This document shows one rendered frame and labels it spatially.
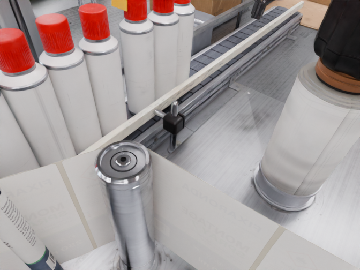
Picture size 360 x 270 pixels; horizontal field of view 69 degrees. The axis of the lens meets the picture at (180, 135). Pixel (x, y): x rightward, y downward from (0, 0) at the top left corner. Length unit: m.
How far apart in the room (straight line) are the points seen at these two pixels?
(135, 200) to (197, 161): 0.25
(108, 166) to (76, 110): 0.20
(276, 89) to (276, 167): 0.39
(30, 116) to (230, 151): 0.29
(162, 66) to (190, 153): 0.16
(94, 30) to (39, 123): 0.13
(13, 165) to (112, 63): 0.17
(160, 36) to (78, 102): 0.17
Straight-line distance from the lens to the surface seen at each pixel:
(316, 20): 1.22
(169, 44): 0.45
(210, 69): 0.58
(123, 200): 0.18
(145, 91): 0.46
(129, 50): 0.42
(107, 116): 0.42
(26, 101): 0.33
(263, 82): 0.73
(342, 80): 0.28
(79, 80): 0.35
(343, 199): 0.46
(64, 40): 0.34
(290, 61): 0.86
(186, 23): 0.49
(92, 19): 0.35
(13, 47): 0.31
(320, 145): 0.31
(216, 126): 0.49
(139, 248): 0.26
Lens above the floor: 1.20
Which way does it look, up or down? 45 degrees down
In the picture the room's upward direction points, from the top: 4 degrees clockwise
